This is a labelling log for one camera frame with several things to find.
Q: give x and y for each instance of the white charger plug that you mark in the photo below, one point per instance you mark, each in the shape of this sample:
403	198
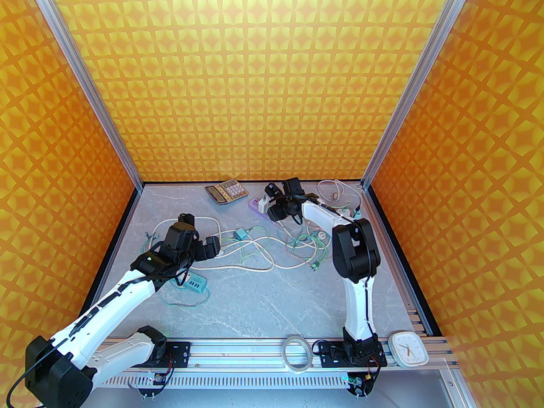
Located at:
262	205

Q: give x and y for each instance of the purple power strip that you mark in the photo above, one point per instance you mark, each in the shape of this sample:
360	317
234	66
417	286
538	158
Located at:
253	205

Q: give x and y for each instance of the teal plug adapter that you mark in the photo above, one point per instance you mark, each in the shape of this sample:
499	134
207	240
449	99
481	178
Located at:
241	234

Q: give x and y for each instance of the teal power strip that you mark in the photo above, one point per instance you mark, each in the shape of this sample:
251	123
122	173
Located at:
196	283

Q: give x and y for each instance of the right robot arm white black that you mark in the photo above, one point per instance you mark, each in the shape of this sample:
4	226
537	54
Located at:
357	249

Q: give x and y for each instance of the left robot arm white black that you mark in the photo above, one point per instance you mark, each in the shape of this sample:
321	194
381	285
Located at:
110	304

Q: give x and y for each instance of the beige desk calculator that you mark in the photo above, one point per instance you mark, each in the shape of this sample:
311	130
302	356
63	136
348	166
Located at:
226	191

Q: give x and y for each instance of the clear tape roll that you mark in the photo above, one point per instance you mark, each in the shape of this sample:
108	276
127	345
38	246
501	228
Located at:
287	351

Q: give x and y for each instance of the small controller board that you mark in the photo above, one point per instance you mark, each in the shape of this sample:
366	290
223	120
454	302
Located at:
359	383
154	381

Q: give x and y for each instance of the white square clock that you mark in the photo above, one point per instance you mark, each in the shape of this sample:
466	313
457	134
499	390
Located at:
409	349

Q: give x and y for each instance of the aluminium front rail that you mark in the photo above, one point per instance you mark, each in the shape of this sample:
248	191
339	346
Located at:
242	349

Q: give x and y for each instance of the aluminium frame post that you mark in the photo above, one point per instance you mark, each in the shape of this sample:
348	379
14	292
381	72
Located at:
414	75
85	79

